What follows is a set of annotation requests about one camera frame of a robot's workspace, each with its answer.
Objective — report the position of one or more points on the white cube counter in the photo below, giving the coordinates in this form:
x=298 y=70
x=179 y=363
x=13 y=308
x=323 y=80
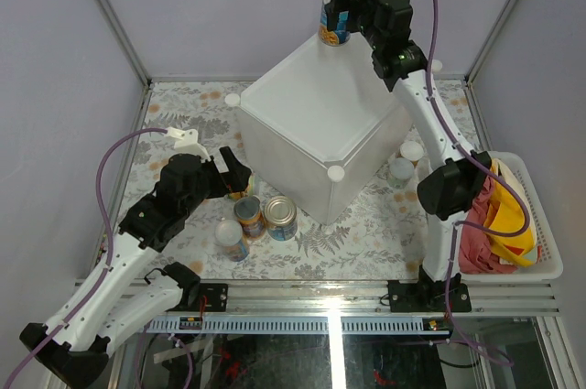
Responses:
x=320 y=124

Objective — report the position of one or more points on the clear lid green jar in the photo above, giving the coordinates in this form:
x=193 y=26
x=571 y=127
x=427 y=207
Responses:
x=400 y=172

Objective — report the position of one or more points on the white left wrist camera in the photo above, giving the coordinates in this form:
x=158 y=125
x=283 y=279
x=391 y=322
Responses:
x=187 y=142

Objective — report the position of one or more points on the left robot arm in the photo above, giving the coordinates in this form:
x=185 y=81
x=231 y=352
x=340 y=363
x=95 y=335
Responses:
x=77 y=342

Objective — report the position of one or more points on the white lid yellow jar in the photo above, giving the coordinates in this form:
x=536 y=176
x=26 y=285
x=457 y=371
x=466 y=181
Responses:
x=412 y=151

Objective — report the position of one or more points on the yellow cloth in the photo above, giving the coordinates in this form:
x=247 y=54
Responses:
x=506 y=215

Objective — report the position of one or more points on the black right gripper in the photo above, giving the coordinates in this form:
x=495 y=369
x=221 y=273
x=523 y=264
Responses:
x=341 y=1

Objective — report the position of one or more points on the white slotted cable duct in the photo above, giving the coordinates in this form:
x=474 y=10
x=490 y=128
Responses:
x=217 y=324

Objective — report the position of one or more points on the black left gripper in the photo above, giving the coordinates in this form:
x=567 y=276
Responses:
x=236 y=179

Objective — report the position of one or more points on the white lid orange can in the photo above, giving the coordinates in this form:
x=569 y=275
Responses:
x=229 y=237

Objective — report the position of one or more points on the aluminium front rail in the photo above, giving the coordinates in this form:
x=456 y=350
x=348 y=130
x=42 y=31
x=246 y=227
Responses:
x=367 y=298

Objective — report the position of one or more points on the white plastic basket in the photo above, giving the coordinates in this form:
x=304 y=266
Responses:
x=549 y=265

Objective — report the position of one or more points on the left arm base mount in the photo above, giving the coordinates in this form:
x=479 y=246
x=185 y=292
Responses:
x=204 y=298

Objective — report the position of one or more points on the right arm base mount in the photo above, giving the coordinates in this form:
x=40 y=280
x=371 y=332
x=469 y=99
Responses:
x=425 y=296

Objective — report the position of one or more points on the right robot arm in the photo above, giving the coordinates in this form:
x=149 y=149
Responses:
x=457 y=172

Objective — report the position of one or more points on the pink cloth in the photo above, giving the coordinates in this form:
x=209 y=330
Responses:
x=475 y=255

